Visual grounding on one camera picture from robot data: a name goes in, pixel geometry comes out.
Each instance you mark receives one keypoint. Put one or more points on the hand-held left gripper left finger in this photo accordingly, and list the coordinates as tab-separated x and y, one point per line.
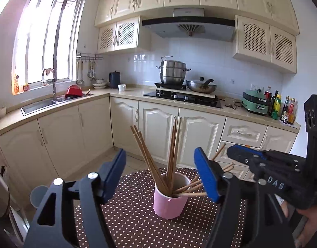
117	171

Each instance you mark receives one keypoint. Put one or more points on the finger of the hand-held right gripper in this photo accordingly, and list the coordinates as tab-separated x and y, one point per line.
258	170
241	151

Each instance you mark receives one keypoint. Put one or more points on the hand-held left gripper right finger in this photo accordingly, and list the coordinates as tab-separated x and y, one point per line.
207	177

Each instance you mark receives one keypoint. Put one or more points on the bunch of wood chopsticks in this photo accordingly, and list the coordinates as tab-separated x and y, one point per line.
148	157

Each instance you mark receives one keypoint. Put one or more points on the pink cup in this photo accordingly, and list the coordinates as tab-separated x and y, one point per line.
168	208

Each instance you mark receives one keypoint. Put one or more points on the person's right hand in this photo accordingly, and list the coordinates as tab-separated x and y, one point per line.
304	224

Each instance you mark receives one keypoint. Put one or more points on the cream base cabinets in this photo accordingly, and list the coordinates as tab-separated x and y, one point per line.
96	129

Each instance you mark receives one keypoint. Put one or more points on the brown polka dot tablecloth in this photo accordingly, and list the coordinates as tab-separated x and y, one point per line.
137	217

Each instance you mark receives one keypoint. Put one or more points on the green electric cooker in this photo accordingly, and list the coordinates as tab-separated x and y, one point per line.
255	103

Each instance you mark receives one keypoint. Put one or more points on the row of condiment bottles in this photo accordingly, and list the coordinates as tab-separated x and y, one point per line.
277	106

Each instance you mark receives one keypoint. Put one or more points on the metal wok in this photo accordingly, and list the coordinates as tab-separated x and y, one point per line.
201	86

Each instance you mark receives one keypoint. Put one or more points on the black gas stove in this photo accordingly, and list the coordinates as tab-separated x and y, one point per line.
181	98

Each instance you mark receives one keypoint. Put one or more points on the grey trash bin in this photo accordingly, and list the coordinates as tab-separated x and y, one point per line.
37	195

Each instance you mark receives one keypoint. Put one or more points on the white mug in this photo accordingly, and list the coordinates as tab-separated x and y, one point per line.
121	87

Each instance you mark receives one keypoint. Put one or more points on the stack of white bowls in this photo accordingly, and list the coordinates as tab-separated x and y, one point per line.
99	84

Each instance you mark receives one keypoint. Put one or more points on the dark electric kettle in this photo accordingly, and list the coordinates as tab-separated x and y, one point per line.
114	80

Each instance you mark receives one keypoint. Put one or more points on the red pot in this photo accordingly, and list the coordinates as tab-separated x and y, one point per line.
73	91

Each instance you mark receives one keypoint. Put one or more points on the hanging metal ladle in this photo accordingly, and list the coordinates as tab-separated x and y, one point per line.
79	80

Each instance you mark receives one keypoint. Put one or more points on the stainless steel sink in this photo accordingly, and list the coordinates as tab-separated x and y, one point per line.
37	106

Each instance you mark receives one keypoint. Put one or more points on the stainless steel steamer pot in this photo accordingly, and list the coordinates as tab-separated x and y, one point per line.
172	72

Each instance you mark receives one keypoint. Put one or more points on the metal faucet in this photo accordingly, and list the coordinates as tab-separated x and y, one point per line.
54	87

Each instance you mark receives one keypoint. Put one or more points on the hanging metal spatula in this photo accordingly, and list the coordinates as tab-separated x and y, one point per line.
90	69

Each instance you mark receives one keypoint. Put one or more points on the cream lattice door cabinet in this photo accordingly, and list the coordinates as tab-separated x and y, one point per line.
122	35
262	41

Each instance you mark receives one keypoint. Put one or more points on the stainless steel container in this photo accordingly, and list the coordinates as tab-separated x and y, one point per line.
0	193

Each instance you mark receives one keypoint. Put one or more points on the small red box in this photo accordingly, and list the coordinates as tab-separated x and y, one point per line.
25	87

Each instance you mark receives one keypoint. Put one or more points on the orange packet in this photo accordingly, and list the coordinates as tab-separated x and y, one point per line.
16	85

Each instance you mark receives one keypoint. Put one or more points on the grey range hood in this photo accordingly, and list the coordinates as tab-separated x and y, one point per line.
187	28

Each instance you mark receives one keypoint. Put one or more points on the window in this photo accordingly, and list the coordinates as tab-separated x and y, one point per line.
44	38

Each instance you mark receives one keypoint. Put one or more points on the white wall outlet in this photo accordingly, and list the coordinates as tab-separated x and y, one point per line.
255	86

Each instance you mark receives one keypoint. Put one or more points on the metal wall rack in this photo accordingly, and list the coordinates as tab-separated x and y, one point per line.
90	56

